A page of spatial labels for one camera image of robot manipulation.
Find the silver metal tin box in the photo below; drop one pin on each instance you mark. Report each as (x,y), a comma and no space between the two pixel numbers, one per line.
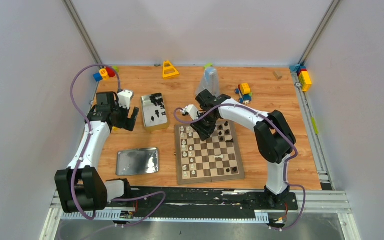
(151,122)

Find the stacked coloured bricks corner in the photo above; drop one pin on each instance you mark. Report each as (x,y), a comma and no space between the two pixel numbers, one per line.
(303,76)

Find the yellow cylinder block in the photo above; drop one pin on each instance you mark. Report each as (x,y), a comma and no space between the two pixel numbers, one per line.
(104,74)

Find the wooden chess board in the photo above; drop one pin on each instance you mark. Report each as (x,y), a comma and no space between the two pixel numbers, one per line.
(215,159)

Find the clear bubble wrap bag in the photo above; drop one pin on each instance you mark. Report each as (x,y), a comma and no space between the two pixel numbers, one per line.
(210,81)

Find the blue cube block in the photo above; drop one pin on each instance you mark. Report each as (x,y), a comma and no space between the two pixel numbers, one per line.
(97,77)

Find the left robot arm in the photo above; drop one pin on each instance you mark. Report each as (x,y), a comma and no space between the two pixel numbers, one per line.
(80,187)

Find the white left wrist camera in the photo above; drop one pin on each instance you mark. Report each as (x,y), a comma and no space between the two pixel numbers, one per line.
(125,98)

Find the green block behind bag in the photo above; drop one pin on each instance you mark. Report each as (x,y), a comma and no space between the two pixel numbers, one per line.
(208,65)

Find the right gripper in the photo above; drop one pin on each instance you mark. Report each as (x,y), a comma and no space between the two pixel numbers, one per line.
(204,133)

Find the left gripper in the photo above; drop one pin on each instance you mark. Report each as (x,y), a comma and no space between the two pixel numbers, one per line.
(123,116)

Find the silver tin lid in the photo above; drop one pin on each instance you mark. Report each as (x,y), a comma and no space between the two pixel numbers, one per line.
(137,161)

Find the yellow trapezoid toy block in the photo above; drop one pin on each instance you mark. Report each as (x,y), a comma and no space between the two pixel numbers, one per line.
(169,70)

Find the toy car blocks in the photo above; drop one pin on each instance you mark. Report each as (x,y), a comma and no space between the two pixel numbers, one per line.
(244,92)

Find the pile of black chess pieces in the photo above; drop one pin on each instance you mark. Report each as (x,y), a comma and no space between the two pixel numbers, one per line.
(157,99)

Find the small wooden block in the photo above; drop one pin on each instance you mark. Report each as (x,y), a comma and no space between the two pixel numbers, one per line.
(278,75)

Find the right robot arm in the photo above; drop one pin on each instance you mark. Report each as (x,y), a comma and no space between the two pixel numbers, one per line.
(274,137)

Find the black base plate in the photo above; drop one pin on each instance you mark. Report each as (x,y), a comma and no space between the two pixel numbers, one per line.
(253,199)

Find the red cylinder block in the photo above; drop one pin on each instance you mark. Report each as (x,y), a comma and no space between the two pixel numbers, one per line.
(110,71)

